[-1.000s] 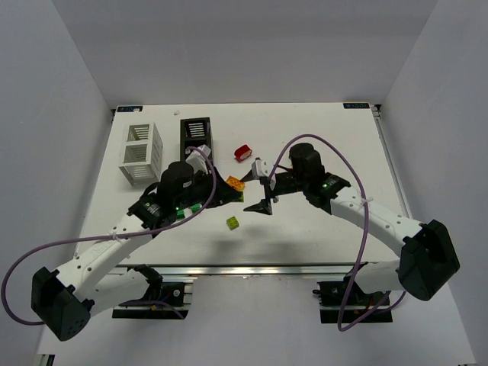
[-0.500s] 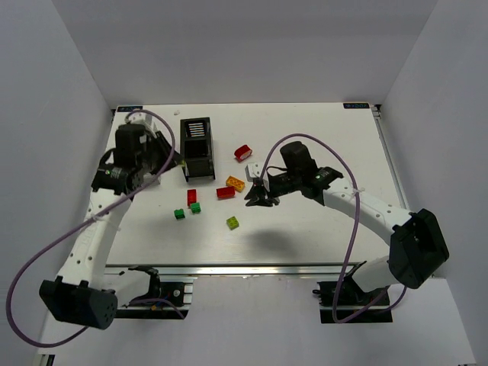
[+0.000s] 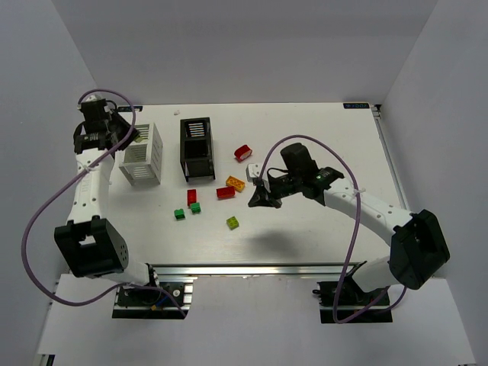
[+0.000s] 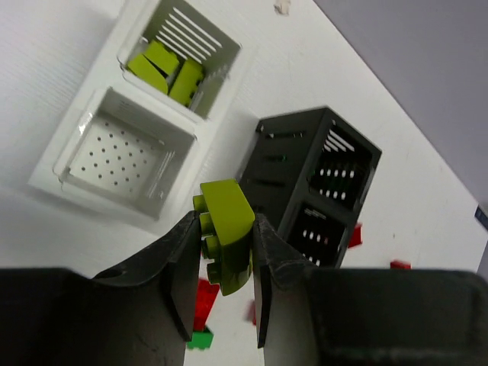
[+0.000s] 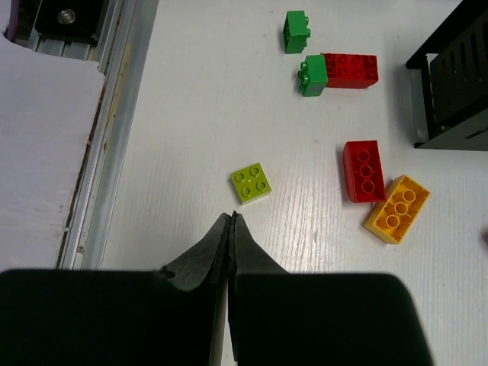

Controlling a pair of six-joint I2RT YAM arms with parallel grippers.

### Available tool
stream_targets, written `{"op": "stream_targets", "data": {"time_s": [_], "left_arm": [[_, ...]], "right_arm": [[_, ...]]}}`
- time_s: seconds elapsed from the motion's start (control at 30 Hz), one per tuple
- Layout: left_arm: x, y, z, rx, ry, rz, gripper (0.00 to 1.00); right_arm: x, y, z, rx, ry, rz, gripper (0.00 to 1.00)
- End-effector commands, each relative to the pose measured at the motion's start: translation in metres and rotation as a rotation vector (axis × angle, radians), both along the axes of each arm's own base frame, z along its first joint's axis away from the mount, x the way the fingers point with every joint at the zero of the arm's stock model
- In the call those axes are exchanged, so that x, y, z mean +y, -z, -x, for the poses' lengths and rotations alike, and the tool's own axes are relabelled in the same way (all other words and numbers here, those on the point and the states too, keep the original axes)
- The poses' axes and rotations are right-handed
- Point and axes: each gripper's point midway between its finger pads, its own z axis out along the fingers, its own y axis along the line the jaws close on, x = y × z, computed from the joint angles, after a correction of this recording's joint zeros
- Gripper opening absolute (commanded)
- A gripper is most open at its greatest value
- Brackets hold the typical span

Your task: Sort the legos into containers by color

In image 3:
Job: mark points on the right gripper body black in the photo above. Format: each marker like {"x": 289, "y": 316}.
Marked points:
{"x": 271, "y": 189}

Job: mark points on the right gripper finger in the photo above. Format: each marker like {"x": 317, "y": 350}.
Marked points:
{"x": 264, "y": 198}
{"x": 258, "y": 182}

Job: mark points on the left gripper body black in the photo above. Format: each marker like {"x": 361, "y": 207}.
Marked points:
{"x": 124, "y": 126}

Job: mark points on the green small brick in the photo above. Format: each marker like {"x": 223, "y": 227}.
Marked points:
{"x": 179, "y": 214}
{"x": 195, "y": 208}

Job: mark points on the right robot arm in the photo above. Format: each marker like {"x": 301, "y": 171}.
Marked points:
{"x": 417, "y": 244}

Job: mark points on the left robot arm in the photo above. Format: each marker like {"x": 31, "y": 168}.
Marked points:
{"x": 90, "y": 244}

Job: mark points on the orange rectangular brick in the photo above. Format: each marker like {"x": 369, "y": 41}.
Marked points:
{"x": 238, "y": 184}

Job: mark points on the red rounded flower brick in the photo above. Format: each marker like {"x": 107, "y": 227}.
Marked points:
{"x": 242, "y": 153}

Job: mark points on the red rectangular brick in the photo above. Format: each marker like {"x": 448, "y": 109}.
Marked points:
{"x": 225, "y": 192}

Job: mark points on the white slotted container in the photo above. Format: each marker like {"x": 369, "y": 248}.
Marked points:
{"x": 141, "y": 163}

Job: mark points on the red upright brick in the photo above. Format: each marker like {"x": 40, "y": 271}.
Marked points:
{"x": 191, "y": 196}

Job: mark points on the black slotted container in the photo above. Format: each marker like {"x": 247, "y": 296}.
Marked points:
{"x": 196, "y": 148}

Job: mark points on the blue label right corner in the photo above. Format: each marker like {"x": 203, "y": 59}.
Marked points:
{"x": 355, "y": 105}

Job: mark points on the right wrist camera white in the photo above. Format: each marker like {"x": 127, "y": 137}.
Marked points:
{"x": 253, "y": 171}

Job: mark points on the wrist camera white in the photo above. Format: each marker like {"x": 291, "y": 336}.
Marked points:
{"x": 253, "y": 171}
{"x": 88, "y": 99}

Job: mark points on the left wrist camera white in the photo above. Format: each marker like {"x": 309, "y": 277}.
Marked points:
{"x": 88, "y": 99}

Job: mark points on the aluminium table rail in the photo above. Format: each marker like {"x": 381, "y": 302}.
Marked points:
{"x": 247, "y": 270}

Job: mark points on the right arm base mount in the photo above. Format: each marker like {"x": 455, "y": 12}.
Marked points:
{"x": 351, "y": 301}

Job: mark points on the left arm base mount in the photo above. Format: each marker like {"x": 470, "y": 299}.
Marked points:
{"x": 133, "y": 303}

